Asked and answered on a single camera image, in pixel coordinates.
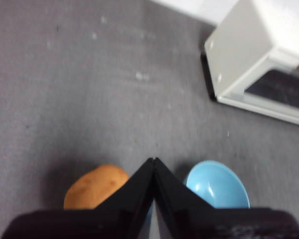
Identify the cream toaster oven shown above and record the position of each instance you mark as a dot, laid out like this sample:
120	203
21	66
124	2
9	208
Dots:
239	39

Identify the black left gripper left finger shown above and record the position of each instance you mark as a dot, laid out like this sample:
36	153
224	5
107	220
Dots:
109	219

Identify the brown potato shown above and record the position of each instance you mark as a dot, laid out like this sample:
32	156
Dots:
94	185

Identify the blue bowl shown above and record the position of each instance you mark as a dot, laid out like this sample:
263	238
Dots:
215	184

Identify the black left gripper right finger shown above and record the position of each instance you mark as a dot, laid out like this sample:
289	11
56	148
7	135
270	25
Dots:
194	221

